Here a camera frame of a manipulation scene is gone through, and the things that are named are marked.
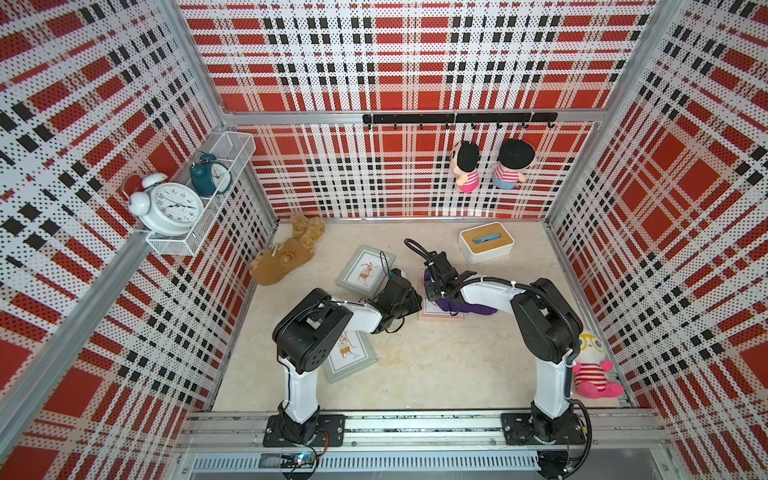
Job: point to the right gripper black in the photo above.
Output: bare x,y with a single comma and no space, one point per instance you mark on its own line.
431,296

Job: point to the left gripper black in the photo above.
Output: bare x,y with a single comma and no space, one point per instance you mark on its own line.
413,297

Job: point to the purple cloth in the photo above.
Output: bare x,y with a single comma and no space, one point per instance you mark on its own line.
468,307

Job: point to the pink picture frame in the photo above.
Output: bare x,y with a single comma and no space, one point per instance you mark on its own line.
431,311

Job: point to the green picture frame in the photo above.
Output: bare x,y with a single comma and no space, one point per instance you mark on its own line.
352,353
367,271

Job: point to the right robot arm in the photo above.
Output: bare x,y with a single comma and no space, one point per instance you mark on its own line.
549,327

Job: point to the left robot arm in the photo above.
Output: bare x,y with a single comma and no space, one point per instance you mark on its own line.
305,337

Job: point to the white tissue box wooden lid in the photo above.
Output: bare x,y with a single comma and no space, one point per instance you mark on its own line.
485,242

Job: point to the doll with pink clothes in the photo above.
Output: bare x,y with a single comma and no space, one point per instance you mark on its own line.
464,161

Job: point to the brown plush toy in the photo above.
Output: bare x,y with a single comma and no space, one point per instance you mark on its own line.
274,263

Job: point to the doll with blue clothes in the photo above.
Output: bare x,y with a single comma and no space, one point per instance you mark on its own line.
514,156

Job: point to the white pink plush toy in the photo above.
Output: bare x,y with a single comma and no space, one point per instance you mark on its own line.
591,368

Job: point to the green circuit board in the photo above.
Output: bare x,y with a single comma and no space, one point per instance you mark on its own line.
302,460

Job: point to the teal alarm clock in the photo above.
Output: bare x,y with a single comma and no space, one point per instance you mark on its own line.
209,176

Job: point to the white alarm clock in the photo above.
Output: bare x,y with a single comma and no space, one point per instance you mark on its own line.
166,208

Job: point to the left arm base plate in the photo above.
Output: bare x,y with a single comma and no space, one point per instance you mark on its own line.
319,430

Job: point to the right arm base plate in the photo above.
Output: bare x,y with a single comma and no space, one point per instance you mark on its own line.
523,429

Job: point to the black hook rail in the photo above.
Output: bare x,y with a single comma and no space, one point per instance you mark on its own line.
421,119

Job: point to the white wire shelf basket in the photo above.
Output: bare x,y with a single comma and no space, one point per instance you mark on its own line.
234,150

